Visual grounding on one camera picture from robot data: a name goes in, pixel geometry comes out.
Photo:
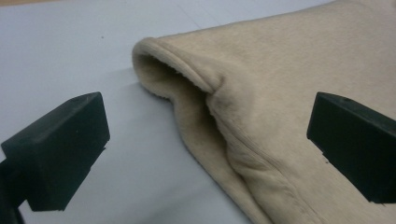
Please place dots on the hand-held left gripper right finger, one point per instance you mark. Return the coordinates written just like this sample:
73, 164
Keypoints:
358, 146

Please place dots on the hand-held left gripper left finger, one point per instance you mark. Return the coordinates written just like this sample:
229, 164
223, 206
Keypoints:
59, 149

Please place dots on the wooden table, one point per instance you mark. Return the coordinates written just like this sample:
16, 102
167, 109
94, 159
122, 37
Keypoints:
18, 2

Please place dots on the beige knit sweater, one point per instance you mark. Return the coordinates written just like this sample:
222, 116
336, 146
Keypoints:
280, 77

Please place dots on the white board sheet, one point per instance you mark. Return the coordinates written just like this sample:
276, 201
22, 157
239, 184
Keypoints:
77, 62

